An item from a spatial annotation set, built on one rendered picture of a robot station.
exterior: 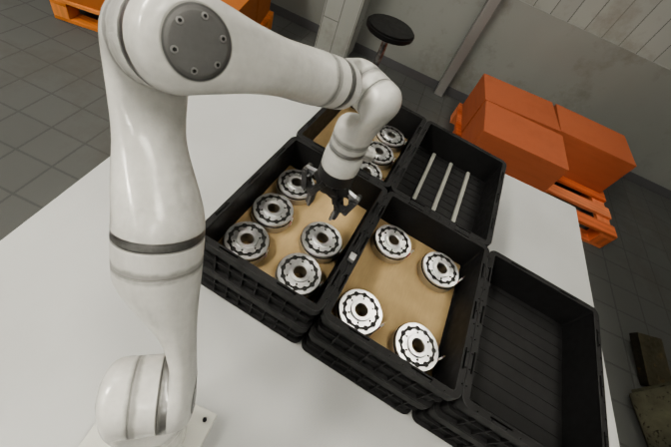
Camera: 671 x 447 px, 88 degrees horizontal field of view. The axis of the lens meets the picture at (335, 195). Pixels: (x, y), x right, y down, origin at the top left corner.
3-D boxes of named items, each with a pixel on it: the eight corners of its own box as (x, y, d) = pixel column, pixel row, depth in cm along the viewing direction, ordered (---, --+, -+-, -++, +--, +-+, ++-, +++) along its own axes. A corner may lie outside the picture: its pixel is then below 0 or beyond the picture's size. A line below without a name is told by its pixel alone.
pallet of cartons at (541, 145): (583, 176, 306) (631, 138, 271) (600, 252, 247) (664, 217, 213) (450, 113, 308) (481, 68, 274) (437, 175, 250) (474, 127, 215)
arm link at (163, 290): (206, 255, 35) (95, 253, 32) (192, 449, 43) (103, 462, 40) (210, 219, 43) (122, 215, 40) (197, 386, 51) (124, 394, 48)
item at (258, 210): (279, 233, 83) (279, 232, 83) (244, 212, 84) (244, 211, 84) (300, 208, 90) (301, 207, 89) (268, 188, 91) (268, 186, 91)
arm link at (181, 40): (368, 50, 44) (321, 45, 49) (143, -47, 23) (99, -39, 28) (352, 123, 46) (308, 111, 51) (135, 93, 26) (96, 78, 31)
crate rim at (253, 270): (317, 319, 68) (320, 314, 66) (191, 239, 71) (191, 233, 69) (385, 195, 94) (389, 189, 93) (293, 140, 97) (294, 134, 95)
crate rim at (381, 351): (453, 405, 65) (460, 403, 63) (317, 319, 68) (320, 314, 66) (485, 251, 92) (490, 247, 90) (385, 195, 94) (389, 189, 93)
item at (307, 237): (328, 265, 82) (329, 264, 81) (293, 241, 83) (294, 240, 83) (347, 237, 88) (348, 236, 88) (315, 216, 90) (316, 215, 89)
